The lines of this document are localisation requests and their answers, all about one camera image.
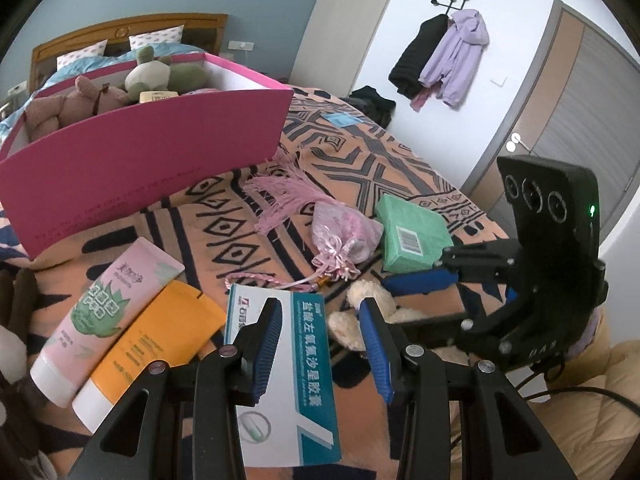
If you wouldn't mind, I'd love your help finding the pink cream tube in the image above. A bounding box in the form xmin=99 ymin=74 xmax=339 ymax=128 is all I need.
xmin=30 ymin=237 xmax=186 ymax=408

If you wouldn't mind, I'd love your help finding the grey wooden door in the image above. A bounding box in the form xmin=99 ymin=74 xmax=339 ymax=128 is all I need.
xmin=457 ymin=0 xmax=640 ymax=241

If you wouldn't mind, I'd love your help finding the white printed pillow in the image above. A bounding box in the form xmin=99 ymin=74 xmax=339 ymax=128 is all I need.
xmin=56 ymin=40 xmax=108 ymax=72
xmin=129 ymin=25 xmax=185 ymax=52

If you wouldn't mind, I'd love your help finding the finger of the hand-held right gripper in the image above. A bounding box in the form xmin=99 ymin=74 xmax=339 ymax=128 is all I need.
xmin=397 ymin=305 xmax=506 ymax=356
xmin=382 ymin=239 xmax=523 ymax=297

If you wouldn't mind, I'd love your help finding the black clothing pile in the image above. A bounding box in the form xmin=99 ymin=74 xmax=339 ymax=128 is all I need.
xmin=345 ymin=86 xmax=397 ymax=128

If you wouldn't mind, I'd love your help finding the pinkish brown bear plush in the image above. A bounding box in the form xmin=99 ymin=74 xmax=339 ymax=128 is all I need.
xmin=24 ymin=76 xmax=132 ymax=142

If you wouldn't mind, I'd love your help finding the orange cream tube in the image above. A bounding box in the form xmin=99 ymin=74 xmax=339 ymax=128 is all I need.
xmin=72 ymin=280 xmax=228 ymax=433

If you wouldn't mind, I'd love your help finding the white teal medicine box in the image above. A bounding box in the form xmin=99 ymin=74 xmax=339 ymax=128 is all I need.
xmin=223 ymin=282 xmax=343 ymax=467

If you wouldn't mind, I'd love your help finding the orange patterned blanket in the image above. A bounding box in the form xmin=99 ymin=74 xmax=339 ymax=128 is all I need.
xmin=0 ymin=85 xmax=511 ymax=480

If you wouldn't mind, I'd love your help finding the pink cardboard box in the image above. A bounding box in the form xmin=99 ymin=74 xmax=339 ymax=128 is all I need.
xmin=0 ymin=51 xmax=296 ymax=263

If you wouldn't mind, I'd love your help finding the green packet box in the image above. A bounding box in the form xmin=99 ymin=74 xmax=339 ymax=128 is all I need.
xmin=375 ymin=194 xmax=455 ymax=273

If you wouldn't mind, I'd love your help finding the pink drawstring pouch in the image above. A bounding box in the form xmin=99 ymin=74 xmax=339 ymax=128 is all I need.
xmin=311 ymin=201 xmax=385 ymax=283

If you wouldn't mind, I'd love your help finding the blue face mask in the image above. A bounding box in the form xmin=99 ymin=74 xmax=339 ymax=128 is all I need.
xmin=322 ymin=112 xmax=363 ymax=127

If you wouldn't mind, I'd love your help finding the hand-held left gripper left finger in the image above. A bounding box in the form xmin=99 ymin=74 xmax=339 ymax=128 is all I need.
xmin=67 ymin=297 xmax=285 ymax=480

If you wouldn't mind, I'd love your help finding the green frog plush toy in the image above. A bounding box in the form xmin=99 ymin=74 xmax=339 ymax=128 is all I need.
xmin=124 ymin=46 xmax=213 ymax=102

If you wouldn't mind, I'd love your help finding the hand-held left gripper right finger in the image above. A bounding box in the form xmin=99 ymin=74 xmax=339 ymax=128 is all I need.
xmin=357 ymin=297 xmax=578 ymax=480

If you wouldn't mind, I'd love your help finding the cream plush toy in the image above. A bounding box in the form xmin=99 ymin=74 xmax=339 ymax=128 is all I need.
xmin=327 ymin=280 xmax=471 ymax=366

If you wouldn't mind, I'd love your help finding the black cable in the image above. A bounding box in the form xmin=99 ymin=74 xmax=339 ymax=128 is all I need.
xmin=510 ymin=355 xmax=640 ymax=411

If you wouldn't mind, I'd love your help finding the pink tassel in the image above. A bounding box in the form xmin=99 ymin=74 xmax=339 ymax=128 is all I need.
xmin=225 ymin=167 xmax=333 ymax=295

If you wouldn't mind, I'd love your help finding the pink garment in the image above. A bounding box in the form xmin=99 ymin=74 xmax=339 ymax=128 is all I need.
xmin=410 ymin=85 xmax=436 ymax=112

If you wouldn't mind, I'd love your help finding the beige down jacket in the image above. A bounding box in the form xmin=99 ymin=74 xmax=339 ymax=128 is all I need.
xmin=450 ymin=305 xmax=640 ymax=480

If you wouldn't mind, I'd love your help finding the wooden headboard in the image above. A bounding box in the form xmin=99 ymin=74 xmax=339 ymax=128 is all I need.
xmin=30 ymin=14 xmax=228 ymax=96

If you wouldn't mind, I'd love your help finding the purple hoodie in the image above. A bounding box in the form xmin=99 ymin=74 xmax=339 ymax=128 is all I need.
xmin=417 ymin=8 xmax=491 ymax=110

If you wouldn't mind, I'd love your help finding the black coat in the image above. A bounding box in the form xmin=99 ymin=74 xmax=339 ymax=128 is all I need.
xmin=389 ymin=14 xmax=451 ymax=101

